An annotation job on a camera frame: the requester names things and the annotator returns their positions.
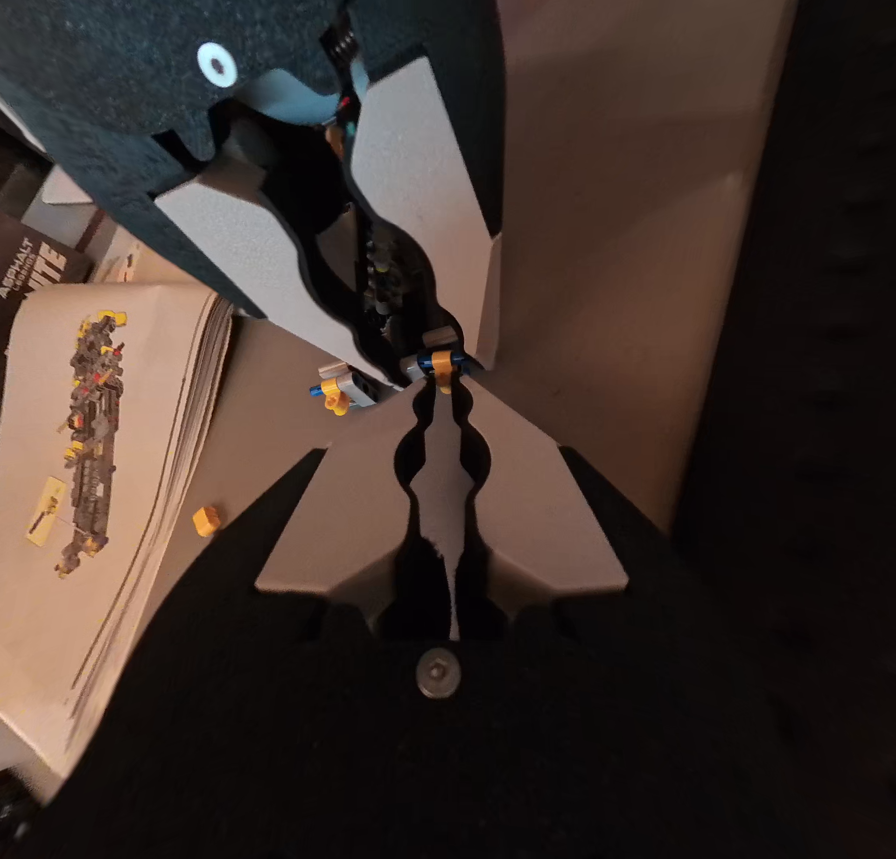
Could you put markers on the dark dotted panel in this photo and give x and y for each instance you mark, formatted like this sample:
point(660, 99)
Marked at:
point(826, 383)

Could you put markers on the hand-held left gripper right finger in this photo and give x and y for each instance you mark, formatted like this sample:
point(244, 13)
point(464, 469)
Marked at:
point(553, 523)

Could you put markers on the toy brick car chassis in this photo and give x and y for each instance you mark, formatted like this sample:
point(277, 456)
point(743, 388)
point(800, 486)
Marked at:
point(353, 386)

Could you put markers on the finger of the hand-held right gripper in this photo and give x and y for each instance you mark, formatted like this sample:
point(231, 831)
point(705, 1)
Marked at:
point(420, 159)
point(245, 243)

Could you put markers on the yellow connector with blue pin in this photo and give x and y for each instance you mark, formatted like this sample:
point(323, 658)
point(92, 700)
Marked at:
point(441, 362)

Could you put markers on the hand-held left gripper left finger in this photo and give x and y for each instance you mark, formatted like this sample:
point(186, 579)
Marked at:
point(329, 523)

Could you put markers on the dark toy set box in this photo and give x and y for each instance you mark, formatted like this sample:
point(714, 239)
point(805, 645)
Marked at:
point(42, 271)

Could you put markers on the building instruction book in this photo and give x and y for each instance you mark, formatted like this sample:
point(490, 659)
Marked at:
point(140, 418)

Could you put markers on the yellow toy brick block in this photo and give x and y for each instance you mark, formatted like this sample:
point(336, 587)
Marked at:
point(206, 521)

